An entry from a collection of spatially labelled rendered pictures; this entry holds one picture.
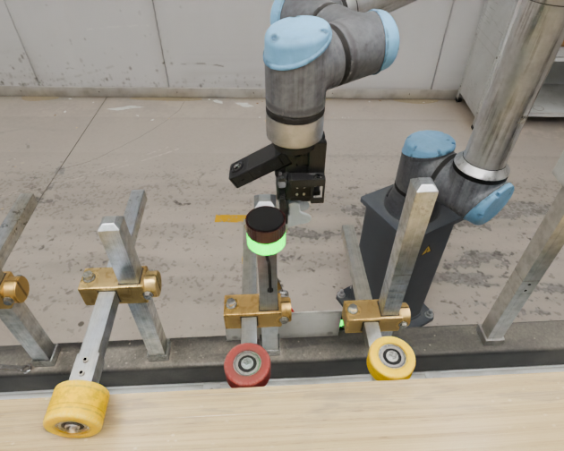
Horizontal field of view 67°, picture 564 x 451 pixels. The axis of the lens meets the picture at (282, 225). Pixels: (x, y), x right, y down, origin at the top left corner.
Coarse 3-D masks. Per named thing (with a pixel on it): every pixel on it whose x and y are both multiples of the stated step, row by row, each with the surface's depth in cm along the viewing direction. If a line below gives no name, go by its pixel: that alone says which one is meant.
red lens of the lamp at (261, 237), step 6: (246, 216) 64; (246, 222) 63; (246, 228) 63; (252, 228) 62; (282, 228) 63; (252, 234) 62; (258, 234) 62; (264, 234) 62; (270, 234) 62; (276, 234) 62; (282, 234) 63; (252, 240) 63; (258, 240) 63; (264, 240) 62; (270, 240) 62; (276, 240) 63
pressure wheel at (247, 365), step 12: (240, 348) 74; (252, 348) 74; (228, 360) 73; (240, 360) 73; (252, 360) 73; (264, 360) 73; (228, 372) 71; (240, 372) 72; (252, 372) 72; (264, 372) 71; (228, 384) 73; (240, 384) 70; (252, 384) 70; (264, 384) 72
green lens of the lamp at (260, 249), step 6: (246, 234) 65; (282, 240) 64; (252, 246) 64; (258, 246) 64; (264, 246) 63; (270, 246) 63; (276, 246) 64; (282, 246) 65; (258, 252) 64; (264, 252) 64; (270, 252) 64; (276, 252) 65
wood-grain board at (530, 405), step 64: (320, 384) 70; (384, 384) 70; (448, 384) 70; (512, 384) 70; (0, 448) 63; (64, 448) 63; (128, 448) 63; (192, 448) 63; (256, 448) 63; (320, 448) 63; (384, 448) 63; (448, 448) 63; (512, 448) 63
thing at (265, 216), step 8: (256, 208) 65; (264, 208) 65; (272, 208) 65; (248, 216) 64; (256, 216) 64; (264, 216) 64; (272, 216) 64; (280, 216) 64; (256, 224) 62; (264, 224) 62; (272, 224) 62; (280, 224) 62; (272, 288) 80
